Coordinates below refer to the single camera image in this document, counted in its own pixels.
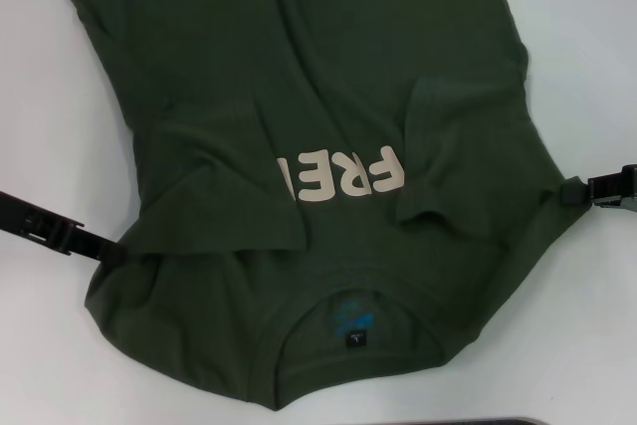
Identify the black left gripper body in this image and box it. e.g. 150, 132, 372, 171
0, 189, 37, 241

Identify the dark green FREE T-shirt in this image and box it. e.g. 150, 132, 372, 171
62, 0, 591, 399

